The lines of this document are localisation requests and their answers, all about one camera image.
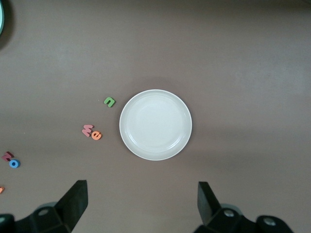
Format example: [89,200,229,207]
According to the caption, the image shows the dark red letter z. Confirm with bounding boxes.
[1,151,14,163]

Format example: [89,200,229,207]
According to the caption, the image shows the pink letter w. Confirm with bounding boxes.
[81,124,94,138]

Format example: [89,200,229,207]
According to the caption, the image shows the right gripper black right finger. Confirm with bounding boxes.
[194,181,296,233]

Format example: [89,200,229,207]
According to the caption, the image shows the pale green round plate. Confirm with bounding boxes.
[0,0,5,41]

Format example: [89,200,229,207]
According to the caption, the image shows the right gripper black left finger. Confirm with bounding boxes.
[0,179,89,233]

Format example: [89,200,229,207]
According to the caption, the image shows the green letter n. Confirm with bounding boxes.
[103,97,117,108]

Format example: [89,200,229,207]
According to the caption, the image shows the beige round plate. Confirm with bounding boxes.
[119,89,193,161]

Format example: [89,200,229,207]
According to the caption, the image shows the brown table cover sheet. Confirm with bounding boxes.
[0,0,311,233]

